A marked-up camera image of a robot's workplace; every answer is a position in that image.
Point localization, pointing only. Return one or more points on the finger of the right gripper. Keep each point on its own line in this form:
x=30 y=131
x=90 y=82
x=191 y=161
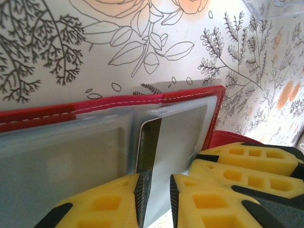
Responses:
x=237 y=175
x=249 y=156

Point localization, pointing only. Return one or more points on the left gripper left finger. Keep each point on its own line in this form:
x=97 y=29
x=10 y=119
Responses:
x=102 y=204

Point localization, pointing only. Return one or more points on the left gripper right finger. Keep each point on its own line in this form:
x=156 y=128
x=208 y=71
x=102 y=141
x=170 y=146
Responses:
x=209 y=206

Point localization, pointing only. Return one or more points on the blue credit card grey back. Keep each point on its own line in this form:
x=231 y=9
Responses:
x=156 y=190

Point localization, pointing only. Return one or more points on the red leather card holder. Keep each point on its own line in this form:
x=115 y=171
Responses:
x=190 y=95

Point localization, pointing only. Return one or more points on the clear acrylic organizer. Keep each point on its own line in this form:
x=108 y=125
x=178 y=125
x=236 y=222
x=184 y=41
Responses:
x=273 y=9

